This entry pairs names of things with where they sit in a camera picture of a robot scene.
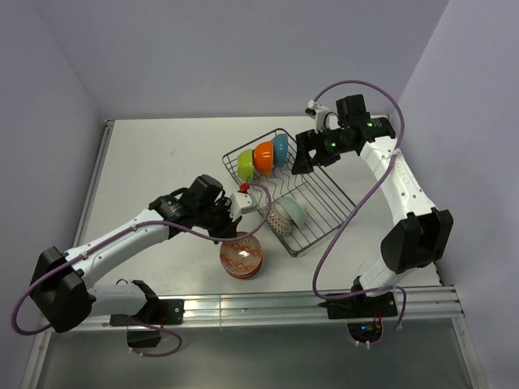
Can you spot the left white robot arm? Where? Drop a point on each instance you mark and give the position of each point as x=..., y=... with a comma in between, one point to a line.
x=66, y=284

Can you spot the blue ceramic bowl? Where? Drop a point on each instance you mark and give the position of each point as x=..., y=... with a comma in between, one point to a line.
x=280, y=144

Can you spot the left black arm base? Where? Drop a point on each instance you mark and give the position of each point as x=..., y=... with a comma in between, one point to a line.
x=150, y=325

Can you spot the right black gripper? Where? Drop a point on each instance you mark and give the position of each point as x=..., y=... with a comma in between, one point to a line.
x=308, y=141

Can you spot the orange bowl white inside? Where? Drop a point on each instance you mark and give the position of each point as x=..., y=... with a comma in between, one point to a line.
x=262, y=157

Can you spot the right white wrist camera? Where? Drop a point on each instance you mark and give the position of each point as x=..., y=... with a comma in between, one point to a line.
x=321, y=115

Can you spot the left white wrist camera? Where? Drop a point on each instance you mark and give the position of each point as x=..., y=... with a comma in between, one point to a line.
x=241, y=203

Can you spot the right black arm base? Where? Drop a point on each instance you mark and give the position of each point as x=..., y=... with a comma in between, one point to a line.
x=371, y=309

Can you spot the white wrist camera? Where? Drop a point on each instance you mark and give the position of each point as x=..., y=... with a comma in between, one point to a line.
x=241, y=203
x=321, y=115

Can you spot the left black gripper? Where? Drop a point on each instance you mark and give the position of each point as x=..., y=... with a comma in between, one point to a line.
x=229, y=228

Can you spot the pale green celadon bowl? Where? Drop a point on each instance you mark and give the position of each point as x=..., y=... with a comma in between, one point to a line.
x=295, y=210

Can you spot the grey wire dish rack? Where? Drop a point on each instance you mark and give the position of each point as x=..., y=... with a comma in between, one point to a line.
x=327, y=205

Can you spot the orange patterned bowl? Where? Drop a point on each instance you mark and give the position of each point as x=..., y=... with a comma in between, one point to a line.
x=241, y=256

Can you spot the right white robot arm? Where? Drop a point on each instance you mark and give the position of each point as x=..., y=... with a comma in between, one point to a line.
x=420, y=229

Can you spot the brown patterned bowl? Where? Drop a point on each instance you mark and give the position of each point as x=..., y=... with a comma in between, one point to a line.
x=278, y=219

